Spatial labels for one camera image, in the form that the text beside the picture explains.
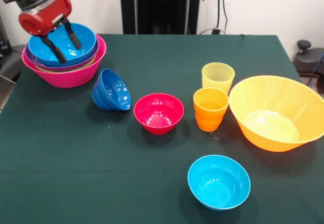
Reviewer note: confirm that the small light blue bowl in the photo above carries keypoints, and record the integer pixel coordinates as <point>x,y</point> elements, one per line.
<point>219,183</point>

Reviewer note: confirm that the dark green tablecloth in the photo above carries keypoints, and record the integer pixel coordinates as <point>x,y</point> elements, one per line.
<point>265,57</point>

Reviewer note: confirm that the green plastic bowl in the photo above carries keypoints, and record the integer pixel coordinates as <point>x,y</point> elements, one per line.
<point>89,64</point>

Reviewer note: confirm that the small red plastic bowl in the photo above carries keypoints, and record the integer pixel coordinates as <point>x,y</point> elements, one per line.
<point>158,114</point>

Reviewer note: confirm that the black equipment box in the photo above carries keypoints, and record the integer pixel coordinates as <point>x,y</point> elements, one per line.
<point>3,37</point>

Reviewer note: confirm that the yellow plastic cup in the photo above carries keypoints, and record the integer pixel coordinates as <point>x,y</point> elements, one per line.
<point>218,78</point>

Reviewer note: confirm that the small dark blue bowl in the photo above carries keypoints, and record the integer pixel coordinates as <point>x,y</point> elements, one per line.
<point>111,92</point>

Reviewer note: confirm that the orange plastic cup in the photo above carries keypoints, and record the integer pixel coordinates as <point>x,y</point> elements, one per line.
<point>208,125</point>
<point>211,102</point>

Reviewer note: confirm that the large pink plastic bowl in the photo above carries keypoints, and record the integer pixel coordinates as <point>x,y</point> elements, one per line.
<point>68,80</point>

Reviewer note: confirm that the black pedestal leg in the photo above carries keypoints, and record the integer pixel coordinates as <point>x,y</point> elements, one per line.
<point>11,59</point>
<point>307,59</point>

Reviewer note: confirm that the large orange plastic bowl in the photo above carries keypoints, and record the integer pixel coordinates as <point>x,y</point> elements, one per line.
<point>273,102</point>

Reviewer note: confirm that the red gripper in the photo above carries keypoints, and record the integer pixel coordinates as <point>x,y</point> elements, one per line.
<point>43,19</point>

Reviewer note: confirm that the purple plastic bowl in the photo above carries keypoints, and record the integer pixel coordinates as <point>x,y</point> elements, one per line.
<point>32,61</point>

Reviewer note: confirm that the medium blue plastic bowl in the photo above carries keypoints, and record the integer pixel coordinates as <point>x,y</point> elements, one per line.
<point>86,42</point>

